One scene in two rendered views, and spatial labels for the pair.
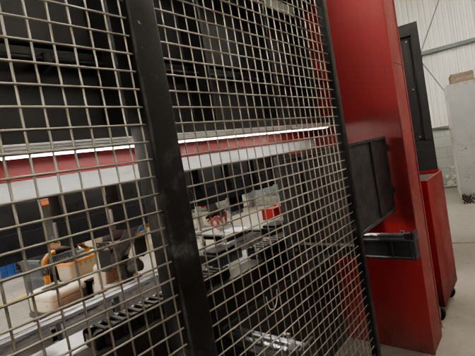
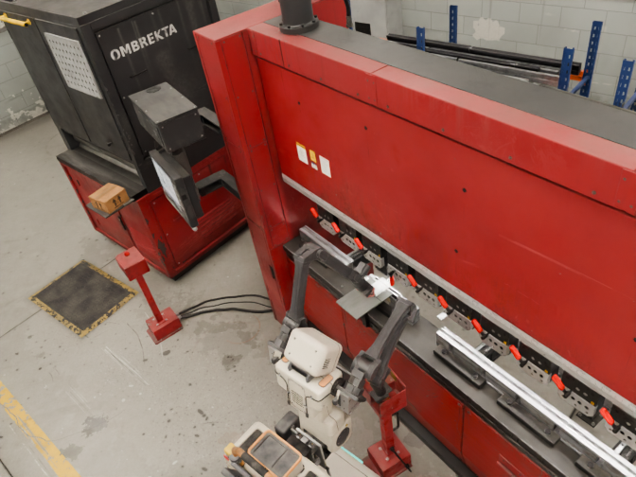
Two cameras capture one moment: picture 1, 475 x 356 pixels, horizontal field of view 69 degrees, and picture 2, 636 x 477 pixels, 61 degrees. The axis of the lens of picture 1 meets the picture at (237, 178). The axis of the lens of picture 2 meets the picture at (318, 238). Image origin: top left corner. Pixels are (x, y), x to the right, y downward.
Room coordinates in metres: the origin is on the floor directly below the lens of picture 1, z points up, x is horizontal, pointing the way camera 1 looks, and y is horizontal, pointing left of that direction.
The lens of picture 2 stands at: (1.38, 2.18, 3.20)
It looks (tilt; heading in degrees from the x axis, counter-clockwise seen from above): 40 degrees down; 288
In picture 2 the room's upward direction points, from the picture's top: 10 degrees counter-clockwise
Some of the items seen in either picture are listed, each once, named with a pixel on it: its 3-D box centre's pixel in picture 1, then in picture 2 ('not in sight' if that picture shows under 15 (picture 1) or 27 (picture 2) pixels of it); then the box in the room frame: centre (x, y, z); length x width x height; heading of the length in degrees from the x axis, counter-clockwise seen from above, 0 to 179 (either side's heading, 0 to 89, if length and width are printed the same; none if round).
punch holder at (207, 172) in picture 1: (206, 186); (403, 266); (1.62, 0.15, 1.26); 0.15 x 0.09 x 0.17; 139
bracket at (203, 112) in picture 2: not in sight; (203, 127); (2.91, -0.61, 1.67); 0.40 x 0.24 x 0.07; 139
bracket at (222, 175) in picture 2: not in sight; (223, 190); (2.91, -0.61, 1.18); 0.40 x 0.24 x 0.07; 139
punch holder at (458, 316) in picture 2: (131, 203); (464, 307); (1.32, 0.41, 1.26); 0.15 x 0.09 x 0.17; 139
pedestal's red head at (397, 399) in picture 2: not in sight; (382, 389); (1.72, 0.56, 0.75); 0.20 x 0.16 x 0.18; 130
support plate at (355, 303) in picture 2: (218, 230); (363, 298); (1.85, 0.15, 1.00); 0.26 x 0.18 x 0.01; 49
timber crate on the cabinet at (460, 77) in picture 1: (461, 78); not in sight; (5.90, -4.01, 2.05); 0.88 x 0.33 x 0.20; 151
